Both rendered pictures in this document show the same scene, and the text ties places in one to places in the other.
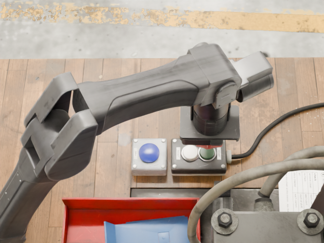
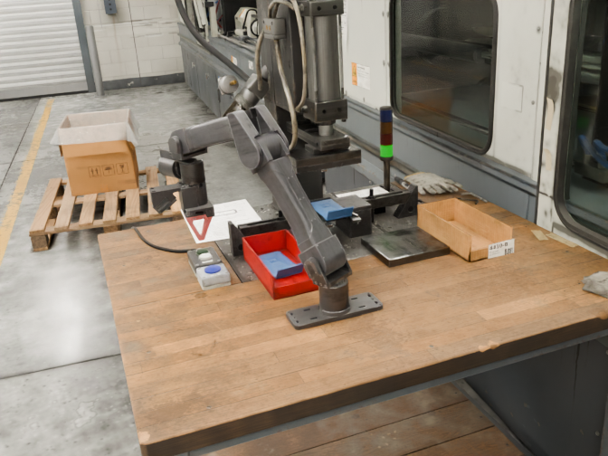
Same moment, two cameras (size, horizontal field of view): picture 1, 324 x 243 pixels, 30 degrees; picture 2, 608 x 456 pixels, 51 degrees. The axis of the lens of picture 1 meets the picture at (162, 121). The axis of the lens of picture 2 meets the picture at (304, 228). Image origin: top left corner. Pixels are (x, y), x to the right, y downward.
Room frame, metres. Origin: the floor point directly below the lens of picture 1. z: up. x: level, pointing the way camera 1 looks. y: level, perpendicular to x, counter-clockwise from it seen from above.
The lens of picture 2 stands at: (0.84, 1.39, 1.58)
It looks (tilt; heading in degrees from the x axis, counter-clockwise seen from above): 22 degrees down; 246
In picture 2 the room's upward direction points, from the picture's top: 4 degrees counter-clockwise
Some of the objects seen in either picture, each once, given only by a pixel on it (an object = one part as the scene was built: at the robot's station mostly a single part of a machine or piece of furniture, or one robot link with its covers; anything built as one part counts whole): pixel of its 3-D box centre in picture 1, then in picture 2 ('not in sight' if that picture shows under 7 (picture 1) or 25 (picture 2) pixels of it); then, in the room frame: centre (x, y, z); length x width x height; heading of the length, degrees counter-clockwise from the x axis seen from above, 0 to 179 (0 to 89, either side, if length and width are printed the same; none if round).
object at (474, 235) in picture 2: not in sight; (463, 229); (-0.16, 0.14, 0.93); 0.25 x 0.13 x 0.08; 86
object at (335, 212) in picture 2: not in sight; (329, 205); (0.13, -0.04, 1.00); 0.15 x 0.07 x 0.03; 86
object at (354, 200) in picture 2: not in sight; (329, 207); (0.12, -0.08, 0.98); 0.20 x 0.10 x 0.01; 176
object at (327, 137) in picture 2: not in sight; (309, 113); (0.13, -0.15, 1.22); 0.26 x 0.18 x 0.30; 86
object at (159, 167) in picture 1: (150, 159); (213, 280); (0.49, 0.03, 0.90); 0.07 x 0.07 x 0.06; 86
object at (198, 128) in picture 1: (209, 115); (195, 195); (0.48, -0.08, 1.08); 0.10 x 0.07 x 0.07; 84
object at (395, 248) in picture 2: not in sight; (403, 245); (0.00, 0.11, 0.91); 0.17 x 0.16 x 0.02; 176
